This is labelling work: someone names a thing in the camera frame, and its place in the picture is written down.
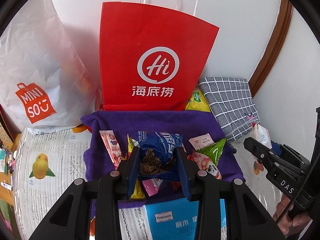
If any yellow snack bag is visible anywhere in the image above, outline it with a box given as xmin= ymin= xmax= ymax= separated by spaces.
xmin=185 ymin=88 xmax=211 ymax=112

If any blue tissue pack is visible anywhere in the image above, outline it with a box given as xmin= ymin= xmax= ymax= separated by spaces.
xmin=143 ymin=197 xmax=227 ymax=240

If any red Haidilao paper bag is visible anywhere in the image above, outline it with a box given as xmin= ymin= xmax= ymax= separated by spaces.
xmin=99 ymin=0 xmax=219 ymax=111

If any white Miniso plastic bag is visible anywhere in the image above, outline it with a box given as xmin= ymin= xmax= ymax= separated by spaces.
xmin=1 ymin=0 xmax=101 ymax=134

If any small pink candy packet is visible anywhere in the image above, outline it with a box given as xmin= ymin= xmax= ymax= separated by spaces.
xmin=142 ymin=178 xmax=163 ymax=197

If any brown wooden door frame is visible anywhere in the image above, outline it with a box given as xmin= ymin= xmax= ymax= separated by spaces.
xmin=248 ymin=0 xmax=293 ymax=97

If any pink strawberry stick packet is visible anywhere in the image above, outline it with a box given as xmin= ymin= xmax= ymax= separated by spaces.
xmin=100 ymin=130 xmax=123 ymax=169

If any person's right hand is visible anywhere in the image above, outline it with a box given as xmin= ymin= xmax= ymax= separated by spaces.
xmin=273 ymin=194 xmax=312 ymax=236

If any grey checked folded cloth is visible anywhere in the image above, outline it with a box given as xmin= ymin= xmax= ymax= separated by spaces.
xmin=198 ymin=77 xmax=260 ymax=141

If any white red sachet packet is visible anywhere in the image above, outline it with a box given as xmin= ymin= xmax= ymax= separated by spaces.
xmin=251 ymin=123 xmax=272 ymax=149

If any pink wowo snack packet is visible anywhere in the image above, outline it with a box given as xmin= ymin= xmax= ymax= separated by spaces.
xmin=189 ymin=133 xmax=214 ymax=150

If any purple towel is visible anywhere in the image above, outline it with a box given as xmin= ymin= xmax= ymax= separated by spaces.
xmin=80 ymin=109 xmax=245 ymax=209

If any fruit print tablecloth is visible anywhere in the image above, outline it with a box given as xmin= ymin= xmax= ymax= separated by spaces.
xmin=13 ymin=126 xmax=283 ymax=240

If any green snack packet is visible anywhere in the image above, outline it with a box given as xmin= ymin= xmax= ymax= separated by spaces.
xmin=196 ymin=138 xmax=226 ymax=166

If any blue snack packet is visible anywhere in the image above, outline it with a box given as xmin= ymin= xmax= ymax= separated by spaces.
xmin=136 ymin=131 xmax=183 ymax=181

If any pink panda chips bag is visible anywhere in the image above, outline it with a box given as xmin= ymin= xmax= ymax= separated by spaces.
xmin=187 ymin=152 xmax=222 ymax=180

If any yellow triangular snack packet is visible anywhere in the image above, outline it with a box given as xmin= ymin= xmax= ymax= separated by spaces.
xmin=126 ymin=134 xmax=145 ymax=200

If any red snack packet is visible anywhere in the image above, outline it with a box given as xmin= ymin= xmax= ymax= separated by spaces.
xmin=171 ymin=181 xmax=182 ymax=191

